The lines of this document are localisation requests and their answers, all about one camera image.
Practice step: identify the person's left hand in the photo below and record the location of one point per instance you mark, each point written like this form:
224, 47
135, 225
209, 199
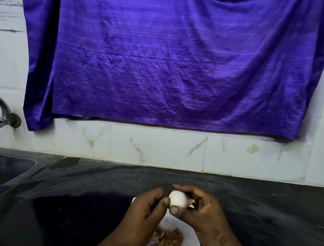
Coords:
141, 222

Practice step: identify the black stone countertop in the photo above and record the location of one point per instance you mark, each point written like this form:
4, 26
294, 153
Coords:
271, 217

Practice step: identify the small brown onion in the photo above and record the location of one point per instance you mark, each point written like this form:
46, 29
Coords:
177, 198

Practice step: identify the purple cloth curtain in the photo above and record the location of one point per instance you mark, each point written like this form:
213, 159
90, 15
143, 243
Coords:
181, 59

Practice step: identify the person's right hand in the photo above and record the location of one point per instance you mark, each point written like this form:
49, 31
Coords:
208, 224

